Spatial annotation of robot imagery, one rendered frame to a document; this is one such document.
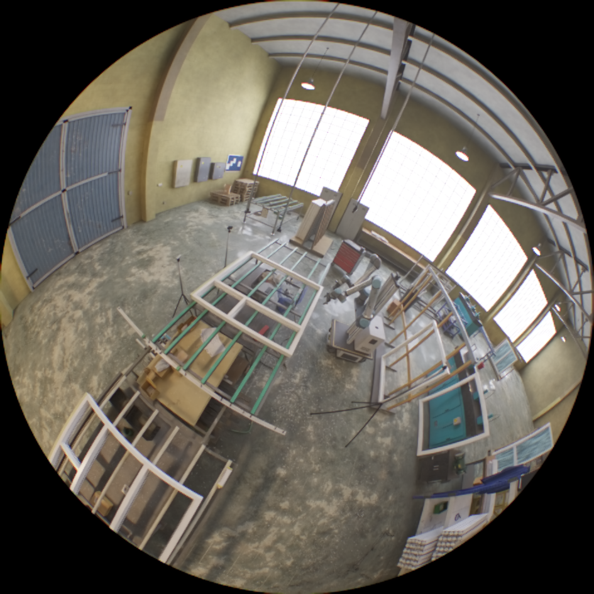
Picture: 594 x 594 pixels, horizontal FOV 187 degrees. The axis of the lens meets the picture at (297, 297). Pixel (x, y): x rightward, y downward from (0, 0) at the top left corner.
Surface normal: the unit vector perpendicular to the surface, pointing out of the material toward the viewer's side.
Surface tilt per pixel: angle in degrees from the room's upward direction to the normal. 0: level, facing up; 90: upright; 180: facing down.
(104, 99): 90
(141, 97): 90
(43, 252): 90
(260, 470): 0
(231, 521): 0
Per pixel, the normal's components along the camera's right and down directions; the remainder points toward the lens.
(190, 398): 0.32, -0.69
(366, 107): -0.34, 0.55
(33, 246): 0.89, 0.46
